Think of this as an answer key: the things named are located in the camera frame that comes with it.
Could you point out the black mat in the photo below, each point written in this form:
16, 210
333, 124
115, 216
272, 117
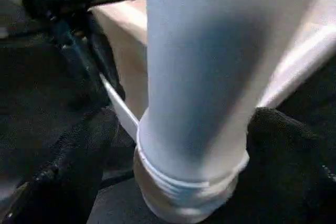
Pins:
26, 90

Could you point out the white plastic table leg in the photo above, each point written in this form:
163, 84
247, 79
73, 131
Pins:
197, 51

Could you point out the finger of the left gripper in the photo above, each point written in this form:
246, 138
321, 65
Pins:
109, 69

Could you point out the white plastic table top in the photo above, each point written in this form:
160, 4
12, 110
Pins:
123, 37

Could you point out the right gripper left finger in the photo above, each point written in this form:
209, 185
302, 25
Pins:
78, 169

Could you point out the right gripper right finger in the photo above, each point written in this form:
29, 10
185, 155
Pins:
283, 176

